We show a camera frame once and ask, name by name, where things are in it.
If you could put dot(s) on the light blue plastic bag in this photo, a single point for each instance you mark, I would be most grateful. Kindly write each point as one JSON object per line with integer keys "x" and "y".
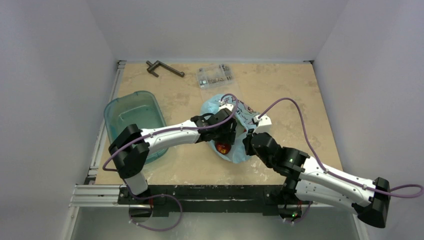
{"x": 244, "y": 115}

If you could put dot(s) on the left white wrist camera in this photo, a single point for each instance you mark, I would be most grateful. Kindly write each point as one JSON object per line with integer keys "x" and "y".
{"x": 227, "y": 108}

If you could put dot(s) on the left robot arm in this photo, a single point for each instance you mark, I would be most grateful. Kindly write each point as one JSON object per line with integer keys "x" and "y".
{"x": 130, "y": 150}

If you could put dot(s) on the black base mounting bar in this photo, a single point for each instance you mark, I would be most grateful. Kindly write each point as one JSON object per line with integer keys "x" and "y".
{"x": 268, "y": 200}

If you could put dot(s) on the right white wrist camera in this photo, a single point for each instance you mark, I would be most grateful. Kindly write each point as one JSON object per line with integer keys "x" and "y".
{"x": 263, "y": 124}

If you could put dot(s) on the dark metal crank handle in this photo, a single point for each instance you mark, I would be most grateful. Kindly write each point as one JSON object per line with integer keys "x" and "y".
{"x": 153, "y": 66}

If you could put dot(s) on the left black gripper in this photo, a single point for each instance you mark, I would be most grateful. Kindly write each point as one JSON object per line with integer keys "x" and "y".
{"x": 229, "y": 136}

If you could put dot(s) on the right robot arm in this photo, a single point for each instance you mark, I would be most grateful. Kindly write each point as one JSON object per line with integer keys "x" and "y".
{"x": 307, "y": 181}

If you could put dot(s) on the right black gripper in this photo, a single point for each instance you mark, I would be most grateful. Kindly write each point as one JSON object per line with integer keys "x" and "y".
{"x": 250, "y": 139}

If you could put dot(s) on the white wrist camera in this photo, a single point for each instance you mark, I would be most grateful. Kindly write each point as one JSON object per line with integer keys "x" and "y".
{"x": 227, "y": 108}
{"x": 263, "y": 124}

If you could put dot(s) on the aluminium frame rail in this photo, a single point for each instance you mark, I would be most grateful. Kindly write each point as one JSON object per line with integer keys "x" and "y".
{"x": 92, "y": 195}

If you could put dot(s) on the red fake apple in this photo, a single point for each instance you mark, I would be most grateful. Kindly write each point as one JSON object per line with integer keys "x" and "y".
{"x": 222, "y": 148}

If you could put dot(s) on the clear plastic organizer box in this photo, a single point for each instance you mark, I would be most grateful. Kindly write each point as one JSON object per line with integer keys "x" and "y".
{"x": 218, "y": 79}

